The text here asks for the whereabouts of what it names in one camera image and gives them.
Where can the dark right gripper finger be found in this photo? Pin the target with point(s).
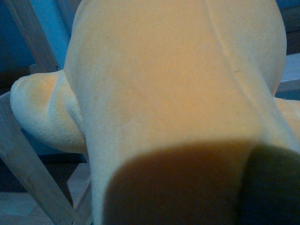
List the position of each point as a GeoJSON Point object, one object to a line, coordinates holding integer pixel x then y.
{"type": "Point", "coordinates": [270, 190]}

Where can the yellow plush toy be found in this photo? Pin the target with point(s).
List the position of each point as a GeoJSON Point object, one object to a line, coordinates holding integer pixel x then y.
{"type": "Point", "coordinates": [168, 98]}

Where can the light wooden shelf unit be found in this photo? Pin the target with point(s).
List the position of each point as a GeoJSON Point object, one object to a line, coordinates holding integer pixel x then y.
{"type": "Point", "coordinates": [15, 150]}

